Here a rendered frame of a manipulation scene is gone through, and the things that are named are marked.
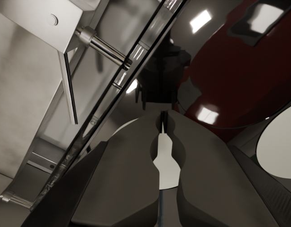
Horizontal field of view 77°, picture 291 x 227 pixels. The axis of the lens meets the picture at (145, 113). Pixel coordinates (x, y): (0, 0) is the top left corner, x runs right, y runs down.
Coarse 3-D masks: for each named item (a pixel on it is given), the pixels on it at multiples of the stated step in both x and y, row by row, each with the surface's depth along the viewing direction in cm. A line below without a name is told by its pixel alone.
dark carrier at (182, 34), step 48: (192, 0) 12; (240, 0) 12; (288, 0) 12; (192, 48) 13; (240, 48) 13; (288, 48) 13; (144, 96) 15; (192, 96) 15; (240, 96) 15; (288, 96) 15; (96, 144) 18; (240, 144) 17
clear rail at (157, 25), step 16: (176, 0) 12; (160, 16) 12; (144, 32) 13; (160, 32) 13; (144, 48) 13; (128, 64) 14; (112, 80) 15; (128, 80) 15; (112, 96) 15; (96, 112) 16; (80, 128) 18; (96, 128) 17; (80, 144) 18; (64, 160) 19; (32, 208) 24
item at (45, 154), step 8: (40, 144) 28; (48, 144) 29; (32, 152) 26; (40, 152) 27; (48, 152) 28; (56, 152) 28; (32, 160) 27; (40, 160) 27; (48, 160) 27; (56, 160) 27; (48, 168) 28
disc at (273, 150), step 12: (288, 108) 15; (276, 120) 16; (288, 120) 16; (264, 132) 16; (276, 132) 16; (288, 132) 16; (264, 144) 17; (276, 144) 17; (288, 144) 17; (264, 156) 18; (276, 156) 18; (288, 156) 18; (264, 168) 19; (276, 168) 19; (288, 168) 19
